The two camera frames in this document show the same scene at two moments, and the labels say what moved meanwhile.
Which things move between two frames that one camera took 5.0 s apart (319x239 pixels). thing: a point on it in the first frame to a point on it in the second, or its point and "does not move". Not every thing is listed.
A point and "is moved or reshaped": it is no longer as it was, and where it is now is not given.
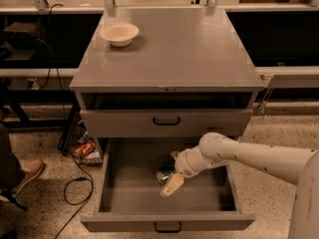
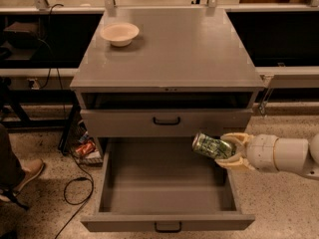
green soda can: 167,168 is moved or reshaped
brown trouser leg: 11,172 does not move
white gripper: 183,165 to 261,152
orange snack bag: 85,147 does not move
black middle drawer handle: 168,231 does not move
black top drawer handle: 166,122 does not move
